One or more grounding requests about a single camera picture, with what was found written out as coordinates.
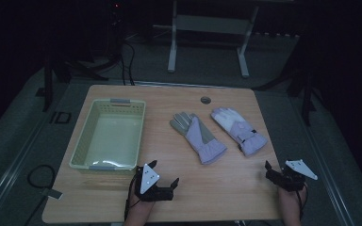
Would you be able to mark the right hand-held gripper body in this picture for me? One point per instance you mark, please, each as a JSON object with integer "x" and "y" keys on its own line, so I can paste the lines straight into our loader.
{"x": 298, "y": 169}

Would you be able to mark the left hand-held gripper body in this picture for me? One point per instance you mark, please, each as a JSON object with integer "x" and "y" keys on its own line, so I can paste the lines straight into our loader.
{"x": 149, "y": 180}

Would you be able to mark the lilac glove with white fingers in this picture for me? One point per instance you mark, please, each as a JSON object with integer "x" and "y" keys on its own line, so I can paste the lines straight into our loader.
{"x": 245, "y": 135}

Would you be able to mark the light green perforated plastic basket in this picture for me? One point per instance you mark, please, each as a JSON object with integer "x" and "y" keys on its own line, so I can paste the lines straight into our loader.
{"x": 113, "y": 141}

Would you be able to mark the lilac glove with grey palm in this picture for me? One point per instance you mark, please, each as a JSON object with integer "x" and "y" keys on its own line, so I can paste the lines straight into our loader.
{"x": 201, "y": 138}

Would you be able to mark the person's left hand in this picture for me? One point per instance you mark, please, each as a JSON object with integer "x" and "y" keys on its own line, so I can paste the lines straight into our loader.
{"x": 139, "y": 207}

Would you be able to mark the person's right hand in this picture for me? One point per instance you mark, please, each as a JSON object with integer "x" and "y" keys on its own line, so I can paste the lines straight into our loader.
{"x": 289, "y": 201}

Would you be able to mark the black metal stand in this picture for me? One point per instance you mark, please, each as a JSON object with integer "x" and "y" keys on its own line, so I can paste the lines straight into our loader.
{"x": 306, "y": 100}

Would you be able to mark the round grey table grommet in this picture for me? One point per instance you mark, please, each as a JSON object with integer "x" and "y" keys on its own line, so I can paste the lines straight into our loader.
{"x": 205, "y": 100}

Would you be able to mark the black tripod stand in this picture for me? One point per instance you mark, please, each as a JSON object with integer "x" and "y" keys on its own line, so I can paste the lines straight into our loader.
{"x": 47, "y": 84}

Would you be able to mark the white metal stand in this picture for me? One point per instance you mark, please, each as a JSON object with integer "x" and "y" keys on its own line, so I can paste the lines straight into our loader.
{"x": 212, "y": 24}

